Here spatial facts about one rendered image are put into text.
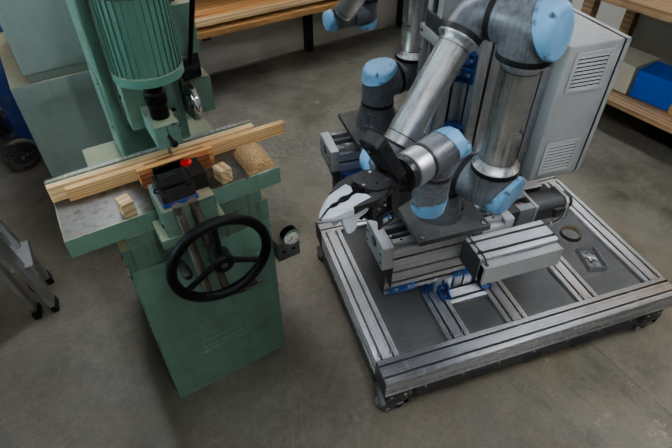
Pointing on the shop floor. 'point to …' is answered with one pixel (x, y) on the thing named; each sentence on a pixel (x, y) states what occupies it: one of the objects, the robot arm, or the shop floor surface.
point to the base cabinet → (213, 316)
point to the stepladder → (19, 262)
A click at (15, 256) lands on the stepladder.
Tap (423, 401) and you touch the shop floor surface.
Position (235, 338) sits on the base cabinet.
